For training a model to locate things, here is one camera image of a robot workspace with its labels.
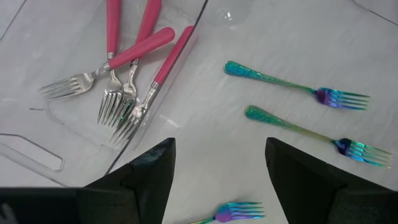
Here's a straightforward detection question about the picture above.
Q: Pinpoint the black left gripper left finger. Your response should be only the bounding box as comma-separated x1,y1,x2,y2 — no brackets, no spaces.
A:
0,138,177,224

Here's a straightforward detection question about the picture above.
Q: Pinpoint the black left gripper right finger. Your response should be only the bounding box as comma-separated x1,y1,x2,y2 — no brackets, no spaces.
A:
264,137,398,224

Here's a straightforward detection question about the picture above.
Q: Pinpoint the iridescent rainbow fork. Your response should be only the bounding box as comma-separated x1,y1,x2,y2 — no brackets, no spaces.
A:
223,60,371,111
244,105,393,169
188,201,267,224

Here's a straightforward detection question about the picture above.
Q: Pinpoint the clear plastic bin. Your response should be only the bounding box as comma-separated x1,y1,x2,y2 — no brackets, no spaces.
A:
0,0,254,187

